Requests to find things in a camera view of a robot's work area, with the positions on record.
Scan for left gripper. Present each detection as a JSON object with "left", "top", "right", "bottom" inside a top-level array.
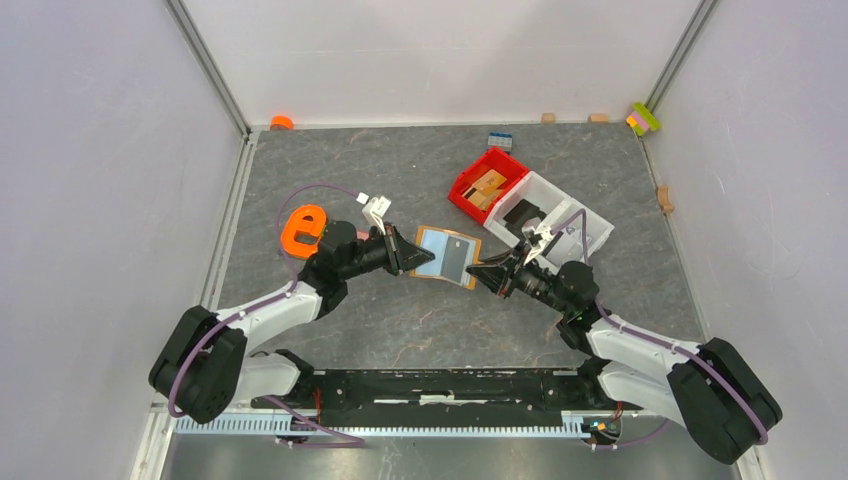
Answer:
[{"left": 340, "top": 222, "right": 435, "bottom": 280}]

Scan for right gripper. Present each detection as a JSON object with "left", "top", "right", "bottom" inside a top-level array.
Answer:
[{"left": 465, "top": 241, "right": 572, "bottom": 315}]

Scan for grey credit card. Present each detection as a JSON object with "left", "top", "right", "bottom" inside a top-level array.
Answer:
[{"left": 440, "top": 236, "right": 473, "bottom": 285}]

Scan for orange card holder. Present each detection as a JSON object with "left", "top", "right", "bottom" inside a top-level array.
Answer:
[{"left": 411, "top": 225, "right": 482, "bottom": 290}]

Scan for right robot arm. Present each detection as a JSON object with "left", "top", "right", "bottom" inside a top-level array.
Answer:
[{"left": 466, "top": 244, "right": 783, "bottom": 464}]

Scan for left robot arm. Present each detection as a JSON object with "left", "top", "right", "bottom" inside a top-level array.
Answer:
[{"left": 148, "top": 221, "right": 435, "bottom": 424}]

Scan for cards in white bin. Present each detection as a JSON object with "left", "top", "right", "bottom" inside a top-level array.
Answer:
[{"left": 543, "top": 226, "right": 584, "bottom": 267}]

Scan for black wallet in bin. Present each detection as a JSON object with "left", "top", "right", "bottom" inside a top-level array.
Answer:
[{"left": 503, "top": 199, "right": 547, "bottom": 237}]

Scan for white bin far right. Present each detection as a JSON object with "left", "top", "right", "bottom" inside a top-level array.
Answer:
[{"left": 532, "top": 201, "right": 614, "bottom": 273}]

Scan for white bin near red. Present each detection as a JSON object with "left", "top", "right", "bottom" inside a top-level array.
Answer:
[{"left": 483, "top": 171, "right": 576, "bottom": 247}]

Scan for red plastic bin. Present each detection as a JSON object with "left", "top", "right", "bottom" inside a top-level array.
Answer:
[{"left": 448, "top": 147, "right": 530, "bottom": 225}]

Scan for blue lego brick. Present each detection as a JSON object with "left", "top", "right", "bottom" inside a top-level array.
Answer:
[{"left": 487, "top": 132, "right": 513, "bottom": 153}]

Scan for colourful block stack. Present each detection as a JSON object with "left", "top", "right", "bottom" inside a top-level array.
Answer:
[{"left": 625, "top": 102, "right": 662, "bottom": 137}]

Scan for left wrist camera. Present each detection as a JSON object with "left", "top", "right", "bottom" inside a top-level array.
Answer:
[{"left": 356, "top": 192, "right": 391, "bottom": 234}]

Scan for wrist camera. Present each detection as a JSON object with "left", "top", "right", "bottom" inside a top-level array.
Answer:
[
  {"left": 356, "top": 192, "right": 391, "bottom": 234},
  {"left": 522, "top": 222, "right": 554, "bottom": 264}
]

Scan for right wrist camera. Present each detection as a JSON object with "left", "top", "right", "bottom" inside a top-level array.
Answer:
[{"left": 522, "top": 222, "right": 554, "bottom": 264}]

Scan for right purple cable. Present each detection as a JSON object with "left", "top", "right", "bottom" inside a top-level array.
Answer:
[{"left": 546, "top": 208, "right": 771, "bottom": 452}]

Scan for purple cable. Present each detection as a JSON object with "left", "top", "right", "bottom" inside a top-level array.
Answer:
[
  {"left": 166, "top": 184, "right": 367, "bottom": 449},
  {"left": 546, "top": 208, "right": 771, "bottom": 452}
]

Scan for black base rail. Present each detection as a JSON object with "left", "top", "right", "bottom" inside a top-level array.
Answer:
[{"left": 282, "top": 368, "right": 622, "bottom": 428}]

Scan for wooden block on rail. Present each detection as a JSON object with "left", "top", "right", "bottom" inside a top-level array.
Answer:
[{"left": 656, "top": 185, "right": 675, "bottom": 215}]

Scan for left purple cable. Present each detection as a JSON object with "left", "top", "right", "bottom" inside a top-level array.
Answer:
[{"left": 166, "top": 184, "right": 367, "bottom": 449}]

